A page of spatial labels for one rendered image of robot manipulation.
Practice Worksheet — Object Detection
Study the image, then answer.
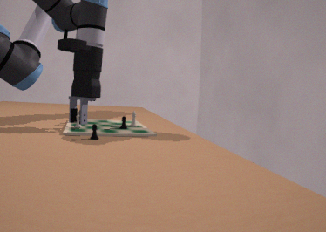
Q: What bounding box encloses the green and white chessboard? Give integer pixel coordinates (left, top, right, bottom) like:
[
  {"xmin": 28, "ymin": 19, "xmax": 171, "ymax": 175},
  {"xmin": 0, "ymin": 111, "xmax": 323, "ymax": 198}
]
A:
[{"xmin": 63, "ymin": 119, "xmax": 157, "ymax": 137}]

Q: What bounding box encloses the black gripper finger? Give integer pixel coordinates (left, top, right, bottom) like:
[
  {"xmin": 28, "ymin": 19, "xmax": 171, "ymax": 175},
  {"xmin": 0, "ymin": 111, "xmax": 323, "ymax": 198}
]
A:
[
  {"xmin": 69, "ymin": 96, "xmax": 82, "ymax": 123},
  {"xmin": 79, "ymin": 98, "xmax": 96, "ymax": 125}
]

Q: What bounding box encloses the black pawn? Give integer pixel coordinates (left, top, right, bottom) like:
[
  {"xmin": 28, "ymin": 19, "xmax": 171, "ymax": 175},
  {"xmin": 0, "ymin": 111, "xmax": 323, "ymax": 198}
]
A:
[
  {"xmin": 90, "ymin": 124, "xmax": 98, "ymax": 140},
  {"xmin": 120, "ymin": 116, "xmax": 127, "ymax": 129}
]

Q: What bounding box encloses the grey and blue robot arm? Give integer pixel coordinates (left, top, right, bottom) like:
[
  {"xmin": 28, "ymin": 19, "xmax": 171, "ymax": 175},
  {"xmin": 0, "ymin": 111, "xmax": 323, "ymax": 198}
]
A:
[{"xmin": 0, "ymin": 0, "xmax": 108, "ymax": 91}]

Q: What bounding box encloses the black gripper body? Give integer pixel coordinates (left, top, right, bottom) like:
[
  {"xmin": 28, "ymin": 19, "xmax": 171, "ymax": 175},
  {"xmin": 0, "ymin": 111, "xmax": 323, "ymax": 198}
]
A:
[{"xmin": 58, "ymin": 28, "xmax": 105, "ymax": 98}]

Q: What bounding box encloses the white chess bishop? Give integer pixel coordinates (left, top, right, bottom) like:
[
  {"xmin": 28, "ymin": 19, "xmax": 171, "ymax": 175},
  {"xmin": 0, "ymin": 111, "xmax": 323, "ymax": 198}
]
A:
[{"xmin": 130, "ymin": 111, "xmax": 137, "ymax": 127}]

